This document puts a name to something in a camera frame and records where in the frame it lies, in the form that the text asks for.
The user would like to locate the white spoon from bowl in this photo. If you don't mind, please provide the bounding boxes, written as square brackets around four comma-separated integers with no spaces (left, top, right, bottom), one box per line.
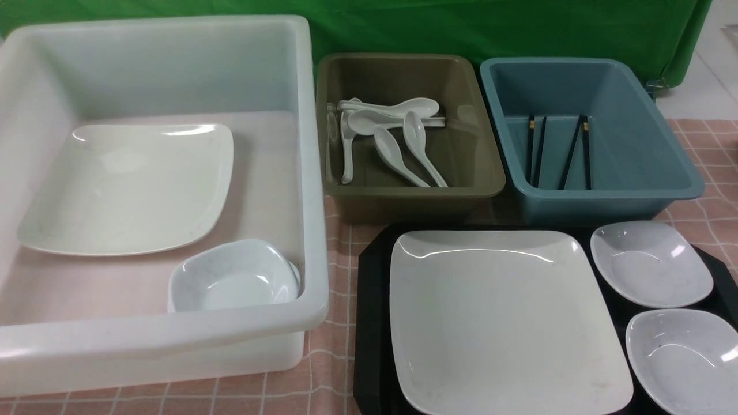
[374,126,430,187]

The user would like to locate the white square plate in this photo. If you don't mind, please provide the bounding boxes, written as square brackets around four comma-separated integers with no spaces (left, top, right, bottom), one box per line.
[389,229,634,414]
[17,123,235,257]

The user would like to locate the black chopstick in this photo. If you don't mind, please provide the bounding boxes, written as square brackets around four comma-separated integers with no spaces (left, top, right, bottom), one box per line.
[557,115,585,191]
[525,115,536,184]
[532,116,548,187]
[581,115,592,191]

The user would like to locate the white bowl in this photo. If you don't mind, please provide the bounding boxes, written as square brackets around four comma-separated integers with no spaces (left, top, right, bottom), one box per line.
[590,221,714,309]
[168,239,301,313]
[626,309,737,414]

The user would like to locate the white square plate in tub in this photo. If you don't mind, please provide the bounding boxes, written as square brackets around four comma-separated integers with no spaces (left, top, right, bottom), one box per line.
[17,123,235,257]

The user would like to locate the olive brown plastic bin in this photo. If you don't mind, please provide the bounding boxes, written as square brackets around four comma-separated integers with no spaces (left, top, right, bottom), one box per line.
[316,53,506,224]

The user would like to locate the white spoon left vertical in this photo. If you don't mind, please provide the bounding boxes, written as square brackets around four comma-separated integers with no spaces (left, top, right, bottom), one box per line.
[340,110,357,185]

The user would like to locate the black serving tray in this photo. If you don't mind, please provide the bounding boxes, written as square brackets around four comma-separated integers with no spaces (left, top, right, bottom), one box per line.
[353,222,737,414]

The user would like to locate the white spoon right diagonal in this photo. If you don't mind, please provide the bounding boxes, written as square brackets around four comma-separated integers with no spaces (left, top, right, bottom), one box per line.
[402,111,448,187]

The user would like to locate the white spoon top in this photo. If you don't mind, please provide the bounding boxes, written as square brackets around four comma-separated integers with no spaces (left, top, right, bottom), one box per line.
[337,97,440,118]

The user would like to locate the white bowl in tub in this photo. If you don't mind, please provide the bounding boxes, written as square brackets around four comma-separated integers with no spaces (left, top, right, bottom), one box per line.
[168,239,301,313]

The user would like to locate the pink checkered tablecloth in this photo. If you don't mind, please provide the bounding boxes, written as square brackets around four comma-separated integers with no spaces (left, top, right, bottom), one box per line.
[2,119,736,414]

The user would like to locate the blue plastic bin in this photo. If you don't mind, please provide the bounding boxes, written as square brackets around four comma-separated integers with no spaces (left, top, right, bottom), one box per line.
[480,57,705,226]

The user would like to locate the large white plastic tub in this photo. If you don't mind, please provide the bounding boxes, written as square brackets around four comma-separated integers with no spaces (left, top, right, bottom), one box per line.
[2,16,329,397]

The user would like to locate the green backdrop cloth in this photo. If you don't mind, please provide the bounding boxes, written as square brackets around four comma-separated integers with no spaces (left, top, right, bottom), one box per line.
[1,1,711,87]

